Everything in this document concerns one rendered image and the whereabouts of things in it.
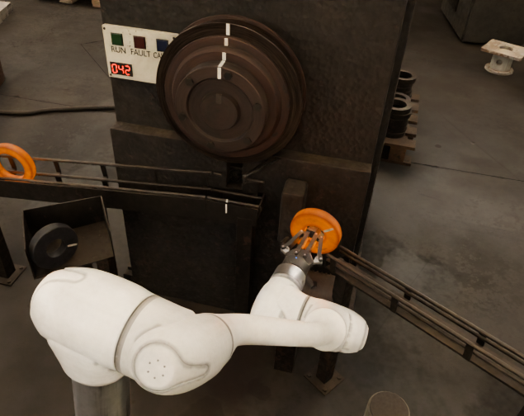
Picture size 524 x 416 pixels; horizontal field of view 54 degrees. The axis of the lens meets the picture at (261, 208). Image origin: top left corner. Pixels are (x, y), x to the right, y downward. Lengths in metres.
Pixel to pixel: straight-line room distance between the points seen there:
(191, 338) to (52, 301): 0.23
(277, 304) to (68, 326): 0.60
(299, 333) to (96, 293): 0.47
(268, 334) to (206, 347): 0.29
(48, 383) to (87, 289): 1.48
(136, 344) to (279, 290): 0.62
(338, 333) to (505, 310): 1.60
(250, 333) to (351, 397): 1.24
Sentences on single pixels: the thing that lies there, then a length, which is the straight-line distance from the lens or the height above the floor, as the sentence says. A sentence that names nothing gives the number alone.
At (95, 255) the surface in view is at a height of 0.60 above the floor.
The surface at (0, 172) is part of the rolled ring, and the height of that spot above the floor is 0.63.
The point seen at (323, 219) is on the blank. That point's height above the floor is 0.90.
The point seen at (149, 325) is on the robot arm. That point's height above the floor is 1.24.
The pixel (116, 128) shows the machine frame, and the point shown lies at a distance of 2.01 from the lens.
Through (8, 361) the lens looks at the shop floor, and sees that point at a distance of 2.44.
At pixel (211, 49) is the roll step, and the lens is 1.57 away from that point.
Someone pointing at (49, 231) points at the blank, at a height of 0.75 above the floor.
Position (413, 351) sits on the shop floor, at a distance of 2.43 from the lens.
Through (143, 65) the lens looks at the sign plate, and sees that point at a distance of 1.87.
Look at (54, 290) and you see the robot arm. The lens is 0.89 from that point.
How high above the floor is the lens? 1.86
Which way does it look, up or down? 39 degrees down
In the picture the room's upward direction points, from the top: 4 degrees clockwise
